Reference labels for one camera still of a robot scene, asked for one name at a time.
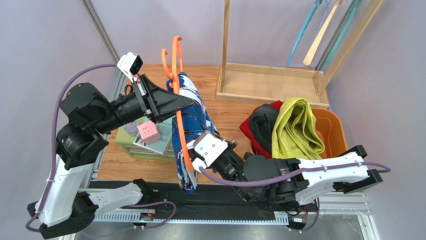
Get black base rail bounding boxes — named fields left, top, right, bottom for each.
left=66, top=181, right=367, bottom=231

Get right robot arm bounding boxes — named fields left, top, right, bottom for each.
left=202, top=145, right=391, bottom=211

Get orange plastic basket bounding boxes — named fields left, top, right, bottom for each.
left=239, top=108, right=348, bottom=159

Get red trousers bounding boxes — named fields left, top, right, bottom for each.
left=239, top=100, right=283, bottom=159

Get wooden clothes rack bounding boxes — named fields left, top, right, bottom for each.
left=215, top=0, right=384, bottom=109

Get pink cube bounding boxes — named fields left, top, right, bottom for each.
left=137, top=120, right=161, bottom=144

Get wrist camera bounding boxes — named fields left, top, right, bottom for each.
left=116, top=51, right=143, bottom=82
left=191, top=130, right=228, bottom=172

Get teal book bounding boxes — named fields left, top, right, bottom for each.
left=132, top=117, right=172, bottom=155

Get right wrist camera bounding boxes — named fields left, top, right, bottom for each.
left=191, top=130, right=228, bottom=172

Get green box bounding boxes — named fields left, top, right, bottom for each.
left=115, top=127, right=175, bottom=161

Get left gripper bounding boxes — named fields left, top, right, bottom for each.
left=92, top=74, right=193, bottom=135

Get light blue hanger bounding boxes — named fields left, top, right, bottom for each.
left=286, top=0, right=323, bottom=67

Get teal hanger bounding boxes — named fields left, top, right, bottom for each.
left=325, top=0, right=362, bottom=64

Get blue patterned trousers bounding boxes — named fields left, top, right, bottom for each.
left=171, top=71, right=219, bottom=194

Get yellow-green trousers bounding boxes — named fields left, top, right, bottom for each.
left=271, top=97, right=325, bottom=160

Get beige hanger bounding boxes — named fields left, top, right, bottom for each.
left=303, top=0, right=343, bottom=66

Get orange hanger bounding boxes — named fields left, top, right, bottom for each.
left=161, top=35, right=195, bottom=173

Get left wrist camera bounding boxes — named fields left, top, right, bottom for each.
left=116, top=51, right=143, bottom=82

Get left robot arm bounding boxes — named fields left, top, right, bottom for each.
left=27, top=74, right=193, bottom=240

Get aluminium frame post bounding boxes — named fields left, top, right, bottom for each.
left=81, top=0, right=120, bottom=63

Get blue wire hanger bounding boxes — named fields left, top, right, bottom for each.
left=321, top=0, right=333, bottom=21

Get black trousers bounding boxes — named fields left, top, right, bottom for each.
left=248, top=104, right=279, bottom=154

